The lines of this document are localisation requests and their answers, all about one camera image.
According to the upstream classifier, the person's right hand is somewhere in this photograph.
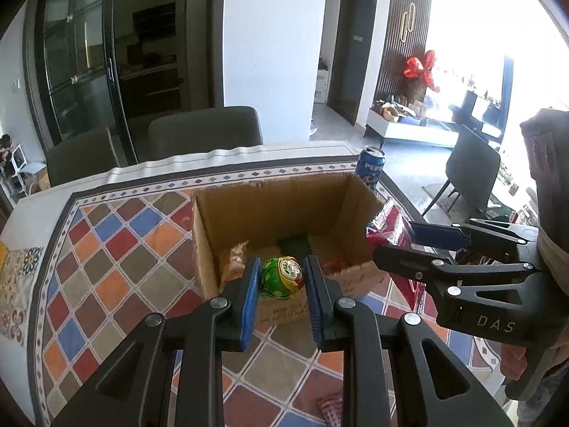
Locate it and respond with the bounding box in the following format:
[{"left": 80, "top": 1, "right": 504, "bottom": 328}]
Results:
[{"left": 499, "top": 343, "right": 562, "bottom": 383}]

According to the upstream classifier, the grey chair middle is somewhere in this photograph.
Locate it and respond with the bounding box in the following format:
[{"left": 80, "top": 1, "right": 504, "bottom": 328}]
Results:
[{"left": 148, "top": 106, "right": 263, "bottom": 160}]

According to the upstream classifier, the red bow decoration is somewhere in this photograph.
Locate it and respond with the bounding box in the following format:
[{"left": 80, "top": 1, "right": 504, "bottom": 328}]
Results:
[{"left": 403, "top": 50, "right": 440, "bottom": 93}]

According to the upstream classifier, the green lollipop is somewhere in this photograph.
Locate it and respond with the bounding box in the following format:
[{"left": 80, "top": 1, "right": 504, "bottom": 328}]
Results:
[{"left": 260, "top": 257, "right": 305, "bottom": 300}]

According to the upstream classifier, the colourful diamond pattern tablecloth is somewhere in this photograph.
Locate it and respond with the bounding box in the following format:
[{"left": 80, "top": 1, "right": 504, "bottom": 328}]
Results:
[{"left": 33, "top": 157, "right": 509, "bottom": 427}]

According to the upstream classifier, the seated person in background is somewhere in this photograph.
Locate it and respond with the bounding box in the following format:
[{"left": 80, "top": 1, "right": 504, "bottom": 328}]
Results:
[{"left": 0, "top": 134, "right": 15, "bottom": 162}]

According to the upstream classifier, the white low tv cabinet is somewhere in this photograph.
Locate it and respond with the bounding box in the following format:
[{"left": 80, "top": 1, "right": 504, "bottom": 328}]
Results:
[{"left": 367, "top": 108, "right": 459, "bottom": 148}]

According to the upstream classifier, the dark chair right side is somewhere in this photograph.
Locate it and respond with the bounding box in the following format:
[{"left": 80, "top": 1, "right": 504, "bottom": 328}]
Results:
[{"left": 421, "top": 125, "right": 500, "bottom": 217}]

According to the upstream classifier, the blue pepsi can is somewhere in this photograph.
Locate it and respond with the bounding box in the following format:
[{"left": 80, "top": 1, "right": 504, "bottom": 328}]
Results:
[{"left": 355, "top": 147, "right": 385, "bottom": 190}]

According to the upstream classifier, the beige fortune biscuits bag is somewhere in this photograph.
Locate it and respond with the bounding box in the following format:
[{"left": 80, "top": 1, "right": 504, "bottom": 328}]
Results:
[{"left": 219, "top": 240, "right": 249, "bottom": 289}]

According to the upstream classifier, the brown cardboard box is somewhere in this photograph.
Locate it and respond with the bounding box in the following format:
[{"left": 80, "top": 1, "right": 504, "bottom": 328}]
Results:
[{"left": 193, "top": 173, "right": 390, "bottom": 299}]

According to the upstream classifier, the grey chair left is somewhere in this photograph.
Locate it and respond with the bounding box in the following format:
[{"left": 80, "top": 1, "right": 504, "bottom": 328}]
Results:
[{"left": 46, "top": 127, "right": 119, "bottom": 187}]

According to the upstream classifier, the black glass cabinet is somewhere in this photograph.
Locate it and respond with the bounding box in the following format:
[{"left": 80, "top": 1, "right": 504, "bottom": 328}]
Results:
[{"left": 24, "top": 0, "right": 224, "bottom": 164}]

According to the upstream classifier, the red snack packet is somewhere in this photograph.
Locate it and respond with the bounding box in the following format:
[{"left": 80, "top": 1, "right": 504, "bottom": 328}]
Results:
[{"left": 366, "top": 197, "right": 425, "bottom": 312}]

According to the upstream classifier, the grey chair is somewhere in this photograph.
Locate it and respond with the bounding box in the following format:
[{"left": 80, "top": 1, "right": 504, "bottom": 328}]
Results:
[
  {"left": 148, "top": 106, "right": 263, "bottom": 160},
  {"left": 46, "top": 127, "right": 119, "bottom": 187}
]

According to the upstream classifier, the dark green snack packet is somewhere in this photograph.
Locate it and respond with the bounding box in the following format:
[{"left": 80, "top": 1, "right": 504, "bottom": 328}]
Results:
[{"left": 279, "top": 234, "right": 313, "bottom": 263}]

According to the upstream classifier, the red wrapped candy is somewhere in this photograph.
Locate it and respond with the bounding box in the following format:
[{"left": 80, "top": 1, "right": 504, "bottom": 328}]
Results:
[{"left": 317, "top": 394, "right": 343, "bottom": 427}]

